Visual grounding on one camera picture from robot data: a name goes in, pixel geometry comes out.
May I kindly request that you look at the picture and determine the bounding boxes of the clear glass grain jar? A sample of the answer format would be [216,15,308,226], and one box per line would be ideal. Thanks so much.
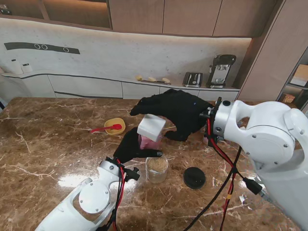
[145,156,169,184]

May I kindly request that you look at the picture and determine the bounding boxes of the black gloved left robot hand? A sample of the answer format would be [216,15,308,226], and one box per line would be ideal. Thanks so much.
[113,127,163,164]

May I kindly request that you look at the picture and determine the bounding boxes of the orange printed box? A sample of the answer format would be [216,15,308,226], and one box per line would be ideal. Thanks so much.
[281,93,295,104]

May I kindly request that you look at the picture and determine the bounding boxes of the pink container with white lid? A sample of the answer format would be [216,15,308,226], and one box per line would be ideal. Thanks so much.
[139,134,162,150]

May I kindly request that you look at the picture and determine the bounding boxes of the tall white bottle black cap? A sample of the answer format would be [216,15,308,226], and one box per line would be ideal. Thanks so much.
[10,59,23,75]

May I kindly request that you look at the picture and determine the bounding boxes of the pale flat board on shelf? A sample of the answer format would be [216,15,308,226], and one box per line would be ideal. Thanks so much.
[290,64,308,87]

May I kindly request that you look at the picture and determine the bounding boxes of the black toaster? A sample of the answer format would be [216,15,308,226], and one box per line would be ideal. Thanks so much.
[182,71,204,88]

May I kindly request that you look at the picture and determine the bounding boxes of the red measuring spoon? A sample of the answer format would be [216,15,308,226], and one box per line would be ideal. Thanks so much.
[90,124,122,134]

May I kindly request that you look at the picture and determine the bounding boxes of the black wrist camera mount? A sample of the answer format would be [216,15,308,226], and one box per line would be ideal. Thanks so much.
[204,129,226,147]
[124,167,141,181]

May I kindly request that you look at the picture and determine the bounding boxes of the red black right arm cables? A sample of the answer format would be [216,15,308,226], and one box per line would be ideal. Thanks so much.
[182,115,264,231]

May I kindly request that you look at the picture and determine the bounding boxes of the dark wooden serving board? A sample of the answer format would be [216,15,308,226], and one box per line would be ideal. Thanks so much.
[141,79,172,86]

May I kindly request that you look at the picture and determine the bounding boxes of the yellow plastic bowl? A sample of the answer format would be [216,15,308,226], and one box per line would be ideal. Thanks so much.
[104,117,126,135]

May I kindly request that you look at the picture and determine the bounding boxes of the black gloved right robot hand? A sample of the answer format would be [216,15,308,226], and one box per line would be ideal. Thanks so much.
[129,89,216,142]

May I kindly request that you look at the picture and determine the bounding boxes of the red black arm cables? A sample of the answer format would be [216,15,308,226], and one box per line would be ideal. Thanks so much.
[182,115,264,231]
[103,158,126,231]

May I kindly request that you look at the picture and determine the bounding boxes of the wooden wall cabinets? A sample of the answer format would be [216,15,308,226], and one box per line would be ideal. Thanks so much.
[0,0,287,38]

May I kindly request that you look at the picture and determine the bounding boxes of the black espresso machine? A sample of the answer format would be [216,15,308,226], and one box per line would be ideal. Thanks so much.
[206,54,237,89]

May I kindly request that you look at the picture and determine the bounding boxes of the black round jar lid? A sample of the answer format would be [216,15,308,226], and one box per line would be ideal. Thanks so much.
[183,167,206,190]

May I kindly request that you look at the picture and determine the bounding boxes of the white square container lid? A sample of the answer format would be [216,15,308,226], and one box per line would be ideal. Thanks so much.
[137,114,166,142]

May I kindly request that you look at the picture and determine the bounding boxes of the black wall panel with rings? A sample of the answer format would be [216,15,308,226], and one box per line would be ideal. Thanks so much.
[4,42,80,55]

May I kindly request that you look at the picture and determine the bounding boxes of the red black left arm cables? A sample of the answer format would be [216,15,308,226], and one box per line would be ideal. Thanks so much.
[103,158,126,231]

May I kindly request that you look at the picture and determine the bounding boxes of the white counter cabinet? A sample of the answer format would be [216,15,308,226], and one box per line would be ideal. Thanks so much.
[0,69,241,102]

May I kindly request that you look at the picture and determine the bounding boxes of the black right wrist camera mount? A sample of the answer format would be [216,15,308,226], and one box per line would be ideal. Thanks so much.
[204,129,226,147]

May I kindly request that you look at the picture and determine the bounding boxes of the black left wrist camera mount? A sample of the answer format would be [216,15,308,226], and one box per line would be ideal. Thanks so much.
[124,167,141,181]

